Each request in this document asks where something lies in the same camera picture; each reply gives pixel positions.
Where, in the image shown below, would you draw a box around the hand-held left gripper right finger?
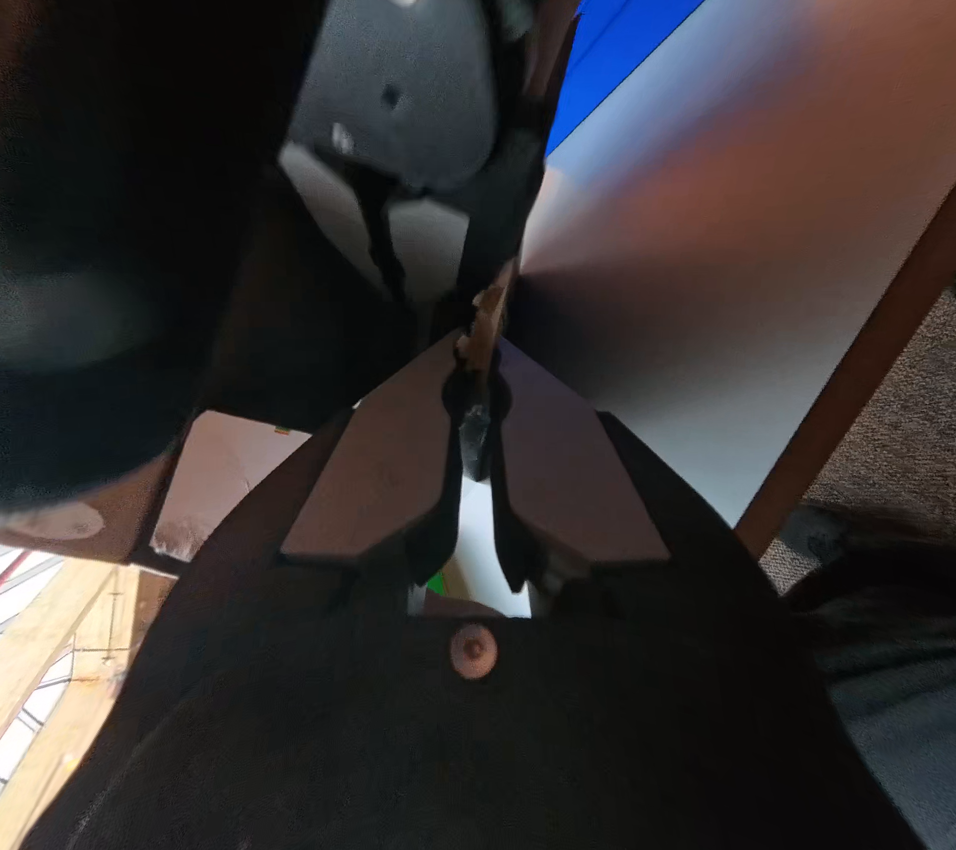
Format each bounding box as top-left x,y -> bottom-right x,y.
487,337 -> 671,593

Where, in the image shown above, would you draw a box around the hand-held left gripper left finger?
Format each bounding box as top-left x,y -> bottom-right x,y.
278,329 -> 466,567

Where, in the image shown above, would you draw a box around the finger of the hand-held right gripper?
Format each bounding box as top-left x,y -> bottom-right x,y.
278,143 -> 393,302
384,192 -> 473,305

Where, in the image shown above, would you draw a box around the brown cardboard box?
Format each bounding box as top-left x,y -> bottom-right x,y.
0,0 -> 624,567

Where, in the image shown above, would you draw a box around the blue plastic bin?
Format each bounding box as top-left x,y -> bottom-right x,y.
544,0 -> 759,158

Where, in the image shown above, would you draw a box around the person's dark trousers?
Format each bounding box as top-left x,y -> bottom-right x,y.
783,536 -> 956,850

